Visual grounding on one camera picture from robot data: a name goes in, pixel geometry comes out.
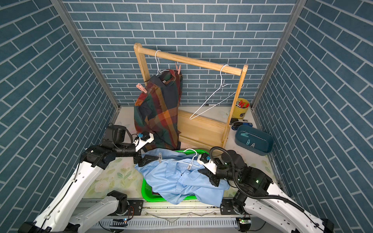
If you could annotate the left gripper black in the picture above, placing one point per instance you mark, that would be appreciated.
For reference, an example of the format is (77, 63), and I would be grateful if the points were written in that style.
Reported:
(143, 160)

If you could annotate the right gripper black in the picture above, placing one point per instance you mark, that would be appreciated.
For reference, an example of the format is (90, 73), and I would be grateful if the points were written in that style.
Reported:
(213, 179)

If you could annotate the light blue shirt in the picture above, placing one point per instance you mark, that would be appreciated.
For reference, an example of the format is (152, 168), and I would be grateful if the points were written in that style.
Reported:
(174, 182)

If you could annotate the red black plaid shirt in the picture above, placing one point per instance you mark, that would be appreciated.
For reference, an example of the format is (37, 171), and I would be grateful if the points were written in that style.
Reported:
(155, 195)

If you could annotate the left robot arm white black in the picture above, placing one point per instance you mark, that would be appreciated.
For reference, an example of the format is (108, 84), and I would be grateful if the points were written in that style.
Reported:
(58, 216)

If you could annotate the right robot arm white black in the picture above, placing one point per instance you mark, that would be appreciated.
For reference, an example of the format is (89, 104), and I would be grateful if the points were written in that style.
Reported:
(258, 195)

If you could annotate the pink clothespin on sleeve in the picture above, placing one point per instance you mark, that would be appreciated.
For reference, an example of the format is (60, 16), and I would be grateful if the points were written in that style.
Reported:
(141, 88)

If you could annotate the green plastic basket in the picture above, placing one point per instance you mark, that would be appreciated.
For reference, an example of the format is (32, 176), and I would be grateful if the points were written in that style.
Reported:
(145, 189)

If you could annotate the teal storage box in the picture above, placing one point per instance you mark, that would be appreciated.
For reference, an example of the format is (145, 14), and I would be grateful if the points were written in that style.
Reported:
(263, 142)

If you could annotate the blue black stapler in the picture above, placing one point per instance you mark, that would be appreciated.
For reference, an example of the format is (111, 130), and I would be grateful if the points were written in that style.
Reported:
(237, 124)

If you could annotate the dark multicolour plaid shirt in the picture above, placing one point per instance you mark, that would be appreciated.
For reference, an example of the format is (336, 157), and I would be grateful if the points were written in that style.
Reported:
(156, 111)

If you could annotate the wooden clothes rack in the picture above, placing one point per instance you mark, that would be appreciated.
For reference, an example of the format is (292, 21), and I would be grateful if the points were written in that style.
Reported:
(196, 130)

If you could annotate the yellow pen cup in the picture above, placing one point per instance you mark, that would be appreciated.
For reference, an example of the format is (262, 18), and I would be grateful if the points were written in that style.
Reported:
(240, 109)

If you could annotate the pink clothespin at collar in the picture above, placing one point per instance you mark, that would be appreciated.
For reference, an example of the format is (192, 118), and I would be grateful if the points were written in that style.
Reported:
(178, 68)

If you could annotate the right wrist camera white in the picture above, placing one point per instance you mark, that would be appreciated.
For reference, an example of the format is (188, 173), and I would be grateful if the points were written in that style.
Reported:
(205, 160)

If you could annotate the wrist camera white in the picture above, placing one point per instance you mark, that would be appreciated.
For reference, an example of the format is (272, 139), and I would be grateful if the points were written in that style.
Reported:
(142, 139)
(205, 160)

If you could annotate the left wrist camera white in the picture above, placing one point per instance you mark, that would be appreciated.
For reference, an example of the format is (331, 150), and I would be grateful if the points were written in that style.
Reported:
(142, 139)

